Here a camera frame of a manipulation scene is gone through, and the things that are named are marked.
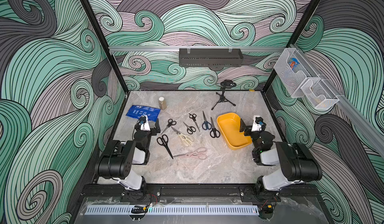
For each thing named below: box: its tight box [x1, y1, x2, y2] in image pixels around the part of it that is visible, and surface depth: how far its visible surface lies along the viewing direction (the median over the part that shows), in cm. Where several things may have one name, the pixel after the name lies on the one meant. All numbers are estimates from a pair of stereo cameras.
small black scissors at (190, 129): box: [182, 121, 196, 135], surface depth 100 cm
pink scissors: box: [173, 147, 208, 160], surface depth 88 cm
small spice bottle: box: [158, 96, 168, 111], surface depth 106 cm
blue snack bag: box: [125, 105, 161, 122], surface depth 107 cm
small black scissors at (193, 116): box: [188, 113, 200, 132], surface depth 106 cm
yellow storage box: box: [216, 112, 252, 151], surface depth 100 cm
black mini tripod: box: [211, 79, 237, 111], surface depth 92 cm
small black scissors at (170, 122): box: [160, 118, 177, 135], surface depth 103 cm
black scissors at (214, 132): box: [209, 116, 221, 138], surface depth 97 cm
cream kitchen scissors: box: [171, 126, 195, 148], surface depth 94 cm
